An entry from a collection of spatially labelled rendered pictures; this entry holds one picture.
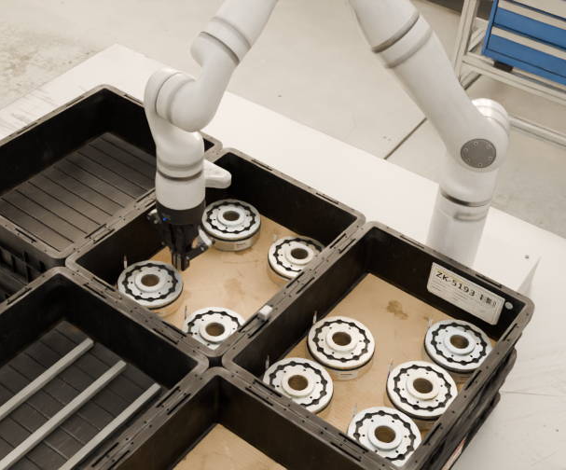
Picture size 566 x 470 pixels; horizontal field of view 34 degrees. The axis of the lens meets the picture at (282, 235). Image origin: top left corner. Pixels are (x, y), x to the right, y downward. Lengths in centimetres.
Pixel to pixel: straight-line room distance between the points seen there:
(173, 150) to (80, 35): 253
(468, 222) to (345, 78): 211
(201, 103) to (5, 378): 49
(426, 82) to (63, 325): 67
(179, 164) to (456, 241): 52
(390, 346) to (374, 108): 211
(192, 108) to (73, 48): 251
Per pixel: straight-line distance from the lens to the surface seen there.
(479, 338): 145
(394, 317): 148
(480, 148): 146
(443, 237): 159
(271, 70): 362
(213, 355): 126
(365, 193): 192
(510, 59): 323
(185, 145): 132
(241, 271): 152
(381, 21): 138
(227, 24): 130
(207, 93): 127
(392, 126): 339
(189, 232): 142
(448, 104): 143
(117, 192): 168
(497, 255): 174
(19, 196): 169
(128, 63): 229
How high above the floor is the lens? 189
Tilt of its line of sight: 41 degrees down
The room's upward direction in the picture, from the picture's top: 6 degrees clockwise
